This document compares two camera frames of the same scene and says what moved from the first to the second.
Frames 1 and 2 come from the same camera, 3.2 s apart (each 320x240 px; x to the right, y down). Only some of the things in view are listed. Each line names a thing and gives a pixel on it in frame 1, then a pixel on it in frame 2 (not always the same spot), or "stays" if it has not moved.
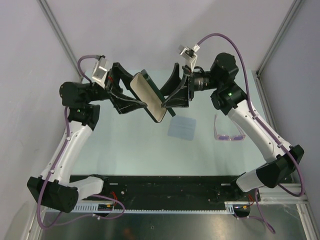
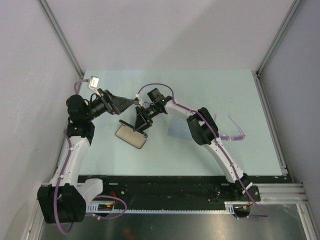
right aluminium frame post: (294, 8) stays
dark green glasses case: (144, 87) to (126, 132)
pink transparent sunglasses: (227, 137) stays
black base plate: (165, 190) stays
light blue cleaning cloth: (182, 127) stays
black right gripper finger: (172, 82) to (140, 123)
